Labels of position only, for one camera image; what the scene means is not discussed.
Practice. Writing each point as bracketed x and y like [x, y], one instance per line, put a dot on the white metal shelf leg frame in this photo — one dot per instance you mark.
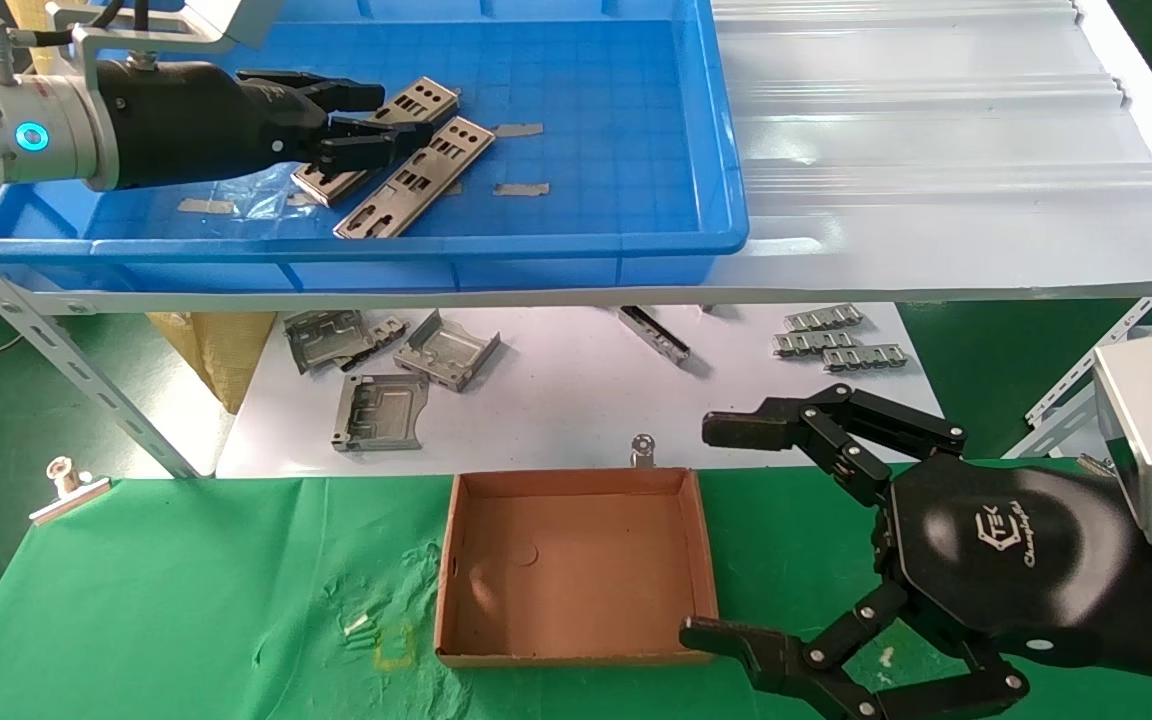
[1061, 415]

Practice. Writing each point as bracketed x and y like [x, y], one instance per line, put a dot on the silver metal IO shield plate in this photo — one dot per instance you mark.
[426, 170]
[443, 103]

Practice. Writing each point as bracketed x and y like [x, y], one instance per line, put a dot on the white corrugated shelf board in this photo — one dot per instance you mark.
[936, 150]

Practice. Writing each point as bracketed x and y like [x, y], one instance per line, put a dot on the grey folded metal bracket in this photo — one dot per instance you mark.
[446, 350]

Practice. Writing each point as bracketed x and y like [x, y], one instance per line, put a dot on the slim grey metal strip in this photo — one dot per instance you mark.
[654, 333]

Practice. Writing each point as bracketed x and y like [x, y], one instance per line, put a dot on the yellow woven bag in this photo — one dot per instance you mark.
[221, 355]
[31, 12]

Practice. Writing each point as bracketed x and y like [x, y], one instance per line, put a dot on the green table cloth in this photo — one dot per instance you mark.
[186, 580]

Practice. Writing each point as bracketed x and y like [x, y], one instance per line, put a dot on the grey flat stamped metal bracket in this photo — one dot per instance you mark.
[381, 412]

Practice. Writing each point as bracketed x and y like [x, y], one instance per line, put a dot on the small notched metal strip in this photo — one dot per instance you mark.
[823, 319]
[866, 357]
[816, 342]

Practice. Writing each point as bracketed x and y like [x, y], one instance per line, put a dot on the brown cardboard box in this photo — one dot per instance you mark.
[586, 570]

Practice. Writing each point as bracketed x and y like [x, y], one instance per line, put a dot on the small grey stamped metal part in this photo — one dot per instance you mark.
[388, 328]

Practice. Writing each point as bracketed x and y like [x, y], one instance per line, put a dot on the blue plastic tray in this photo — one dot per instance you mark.
[616, 100]

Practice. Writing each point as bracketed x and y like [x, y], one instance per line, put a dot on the grey slotted angle steel bar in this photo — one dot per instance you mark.
[36, 325]

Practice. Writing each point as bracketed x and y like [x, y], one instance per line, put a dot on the white flat board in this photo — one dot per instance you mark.
[556, 390]

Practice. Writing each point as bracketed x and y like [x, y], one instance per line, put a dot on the beige masking tape piece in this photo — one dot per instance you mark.
[296, 200]
[207, 207]
[521, 189]
[517, 130]

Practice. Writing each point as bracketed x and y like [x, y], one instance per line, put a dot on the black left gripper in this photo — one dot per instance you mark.
[196, 125]

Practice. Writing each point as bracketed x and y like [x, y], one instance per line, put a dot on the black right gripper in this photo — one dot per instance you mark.
[1016, 560]

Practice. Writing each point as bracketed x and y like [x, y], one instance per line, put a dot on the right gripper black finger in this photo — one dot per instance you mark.
[746, 430]

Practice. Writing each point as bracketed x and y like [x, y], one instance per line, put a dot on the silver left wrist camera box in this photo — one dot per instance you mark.
[231, 20]

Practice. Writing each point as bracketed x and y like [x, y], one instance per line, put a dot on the silver left camera mount bracket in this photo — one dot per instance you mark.
[176, 42]

